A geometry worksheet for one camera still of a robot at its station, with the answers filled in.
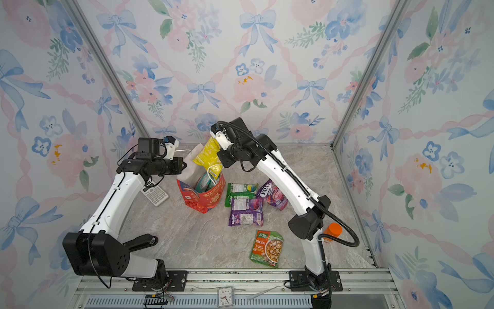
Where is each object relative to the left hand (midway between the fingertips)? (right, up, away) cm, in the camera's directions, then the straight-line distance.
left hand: (185, 162), depth 80 cm
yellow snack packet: (+11, +2, -6) cm, 12 cm away
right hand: (+16, +4, -6) cm, 17 cm away
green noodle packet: (+34, -36, +1) cm, 50 cm away
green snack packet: (+22, -14, +17) cm, 31 cm away
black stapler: (-18, -33, -1) cm, 37 cm away
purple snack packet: (+26, -23, +8) cm, 36 cm away
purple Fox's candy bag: (+38, -16, +14) cm, 43 cm away
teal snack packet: (+6, -9, +8) cm, 14 cm away
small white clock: (+18, -48, -11) cm, 53 cm away
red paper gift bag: (+1, -5, +3) cm, 6 cm away
